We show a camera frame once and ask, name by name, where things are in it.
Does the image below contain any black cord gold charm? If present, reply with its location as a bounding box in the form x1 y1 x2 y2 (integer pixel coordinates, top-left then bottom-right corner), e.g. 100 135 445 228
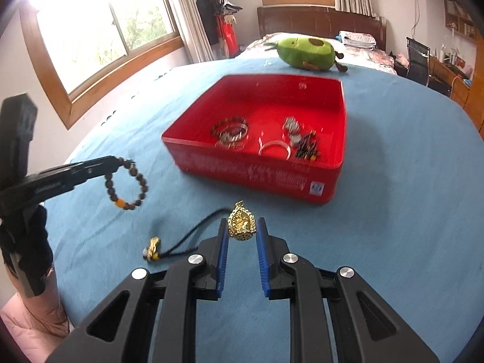
142 207 230 262

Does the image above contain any brown wooden bead bracelet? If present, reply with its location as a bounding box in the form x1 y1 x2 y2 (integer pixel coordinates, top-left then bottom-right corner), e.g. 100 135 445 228
104 156 149 211

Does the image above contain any gold pendant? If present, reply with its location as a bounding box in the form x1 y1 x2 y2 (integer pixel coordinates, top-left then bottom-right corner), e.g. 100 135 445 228
227 201 257 241

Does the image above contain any black bead necklace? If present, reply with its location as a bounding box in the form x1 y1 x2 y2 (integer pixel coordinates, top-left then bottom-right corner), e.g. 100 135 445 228
293 129 321 162

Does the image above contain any silver chain necklace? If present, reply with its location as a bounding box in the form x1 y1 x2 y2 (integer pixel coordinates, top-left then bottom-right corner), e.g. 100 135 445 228
214 122 250 150

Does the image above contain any silver bangle ring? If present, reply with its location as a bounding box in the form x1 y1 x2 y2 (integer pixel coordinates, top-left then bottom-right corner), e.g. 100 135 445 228
257 139 293 161

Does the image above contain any colourful bead bracelet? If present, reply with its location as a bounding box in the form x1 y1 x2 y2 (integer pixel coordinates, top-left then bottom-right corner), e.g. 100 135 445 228
210 116 249 141

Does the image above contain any silver metal watch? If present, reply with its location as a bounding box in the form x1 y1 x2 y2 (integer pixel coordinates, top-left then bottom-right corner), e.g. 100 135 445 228
283 117 302 147

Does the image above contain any person left hand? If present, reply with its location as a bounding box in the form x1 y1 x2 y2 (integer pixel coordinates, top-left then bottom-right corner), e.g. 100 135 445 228
1 268 70 362

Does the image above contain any blue bed cover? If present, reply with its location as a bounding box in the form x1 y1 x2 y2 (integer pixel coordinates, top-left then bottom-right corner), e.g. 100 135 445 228
46 59 483 362

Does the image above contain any red tin box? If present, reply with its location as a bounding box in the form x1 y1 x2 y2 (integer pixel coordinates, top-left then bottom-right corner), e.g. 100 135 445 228
162 74 346 204

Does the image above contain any left beige curtain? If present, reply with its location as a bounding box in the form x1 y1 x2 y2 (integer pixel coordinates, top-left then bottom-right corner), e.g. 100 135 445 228
169 0 213 63

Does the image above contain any wooden wardrobe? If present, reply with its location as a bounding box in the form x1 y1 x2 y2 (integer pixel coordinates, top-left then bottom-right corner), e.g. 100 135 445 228
464 37 484 137

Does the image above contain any coat rack with clothes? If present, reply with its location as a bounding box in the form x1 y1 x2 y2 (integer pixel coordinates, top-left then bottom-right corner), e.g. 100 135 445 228
196 0 242 58

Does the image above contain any wooden desk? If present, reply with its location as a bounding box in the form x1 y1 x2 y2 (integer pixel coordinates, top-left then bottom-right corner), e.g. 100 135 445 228
429 57 470 108

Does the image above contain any black office chair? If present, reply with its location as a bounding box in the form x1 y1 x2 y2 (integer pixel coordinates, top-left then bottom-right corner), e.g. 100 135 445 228
406 37 451 97

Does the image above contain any green avocado plush toy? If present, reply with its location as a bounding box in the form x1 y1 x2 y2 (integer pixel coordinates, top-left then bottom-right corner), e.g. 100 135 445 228
263 35 348 73

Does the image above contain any folded floral pillow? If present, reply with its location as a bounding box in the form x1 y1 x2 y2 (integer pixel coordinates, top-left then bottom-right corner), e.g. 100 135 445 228
338 30 377 49

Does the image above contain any dark wooden headboard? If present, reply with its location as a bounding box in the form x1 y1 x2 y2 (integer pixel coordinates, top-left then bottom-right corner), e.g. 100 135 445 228
257 5 387 50

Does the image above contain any large wooden frame window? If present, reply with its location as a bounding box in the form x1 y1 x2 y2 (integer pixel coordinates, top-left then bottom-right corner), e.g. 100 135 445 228
19 0 184 129

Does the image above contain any wall shelf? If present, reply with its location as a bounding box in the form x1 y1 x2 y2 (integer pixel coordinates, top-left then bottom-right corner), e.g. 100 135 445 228
445 0 476 41

